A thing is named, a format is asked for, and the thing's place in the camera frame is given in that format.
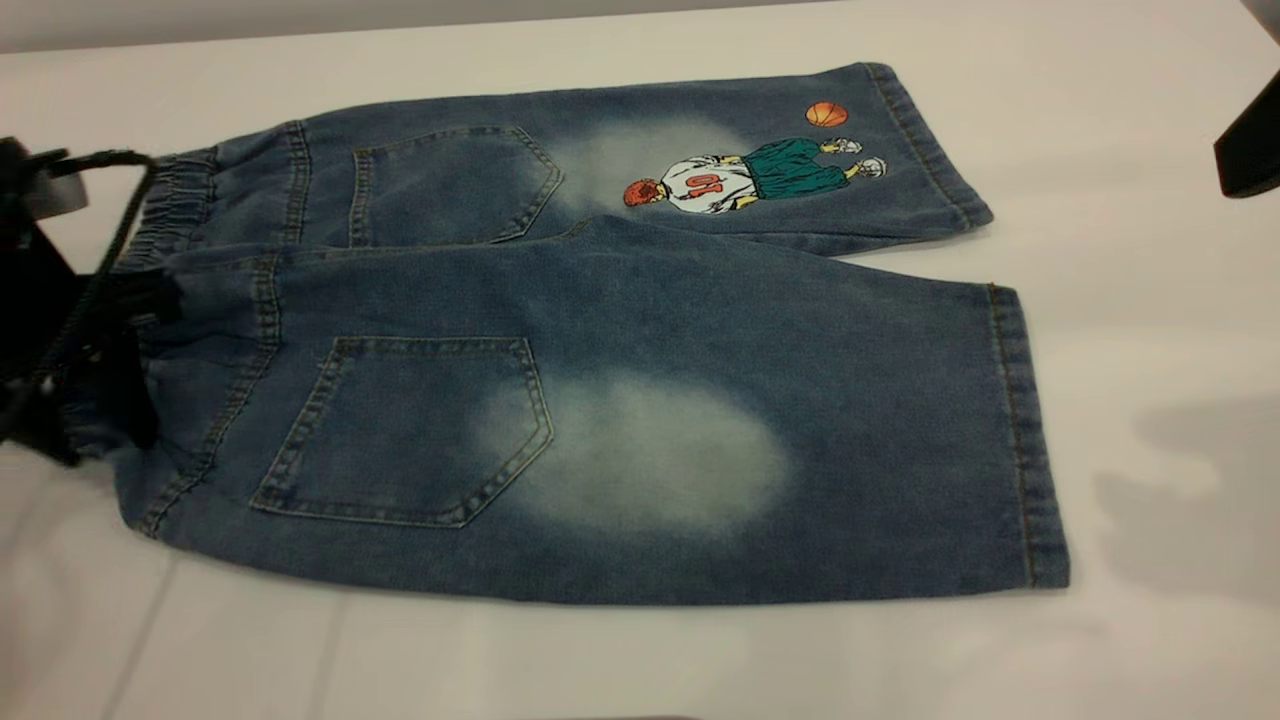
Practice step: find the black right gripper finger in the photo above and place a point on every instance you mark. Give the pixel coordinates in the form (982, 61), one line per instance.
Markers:
(1255, 145)

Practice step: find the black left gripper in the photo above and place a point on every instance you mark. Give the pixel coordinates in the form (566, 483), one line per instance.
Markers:
(40, 310)

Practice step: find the blue denim shorts basketball print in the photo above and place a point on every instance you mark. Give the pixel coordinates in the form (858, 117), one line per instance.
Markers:
(640, 330)

